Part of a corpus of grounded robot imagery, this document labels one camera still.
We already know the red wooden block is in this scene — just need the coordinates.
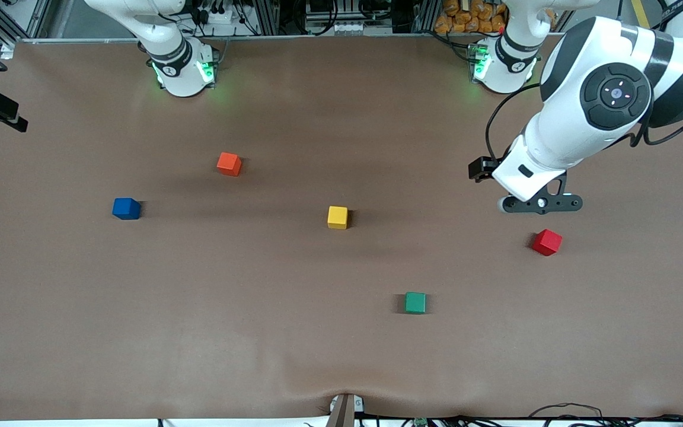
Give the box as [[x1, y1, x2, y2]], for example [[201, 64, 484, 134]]
[[532, 229, 563, 257]]

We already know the blue wooden block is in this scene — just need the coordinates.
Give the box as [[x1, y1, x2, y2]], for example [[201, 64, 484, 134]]
[[112, 197, 141, 221]]

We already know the aluminium upright profile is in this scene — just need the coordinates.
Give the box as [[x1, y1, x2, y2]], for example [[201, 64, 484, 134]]
[[413, 0, 440, 33], [253, 0, 280, 36]]

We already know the orange wooden block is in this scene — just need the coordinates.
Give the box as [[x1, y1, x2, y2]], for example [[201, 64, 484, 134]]
[[216, 152, 242, 177]]

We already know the white power strip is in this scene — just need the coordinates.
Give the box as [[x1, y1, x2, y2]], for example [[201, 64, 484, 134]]
[[196, 6, 241, 27]]

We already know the brown table mat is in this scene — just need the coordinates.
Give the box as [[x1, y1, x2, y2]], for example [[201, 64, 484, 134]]
[[0, 33, 683, 422]]

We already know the metal table clamp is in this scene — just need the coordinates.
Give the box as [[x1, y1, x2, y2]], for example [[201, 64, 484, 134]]
[[325, 393, 365, 427]]

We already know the black cable bundle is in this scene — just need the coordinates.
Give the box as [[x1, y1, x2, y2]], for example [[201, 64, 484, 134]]
[[528, 403, 683, 427]]

